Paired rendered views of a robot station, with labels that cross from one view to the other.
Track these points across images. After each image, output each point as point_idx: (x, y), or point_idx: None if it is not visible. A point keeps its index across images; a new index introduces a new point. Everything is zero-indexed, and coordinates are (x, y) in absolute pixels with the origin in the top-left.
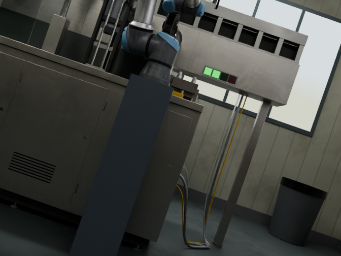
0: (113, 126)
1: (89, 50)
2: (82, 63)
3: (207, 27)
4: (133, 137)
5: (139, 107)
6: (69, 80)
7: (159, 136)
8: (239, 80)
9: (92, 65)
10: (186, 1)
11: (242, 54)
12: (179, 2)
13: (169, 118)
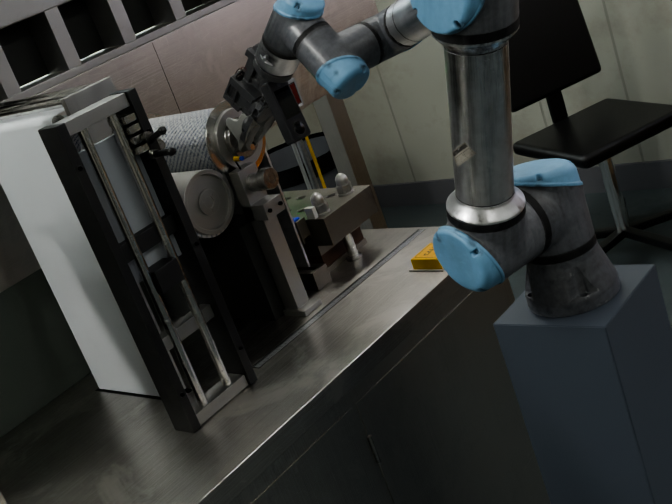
0: (643, 459)
1: (176, 377)
2: (192, 424)
3: (132, 13)
4: (669, 434)
5: (646, 370)
6: (273, 499)
7: (482, 372)
8: (300, 83)
9: (212, 403)
10: (417, 38)
11: (262, 18)
12: (371, 50)
13: (470, 318)
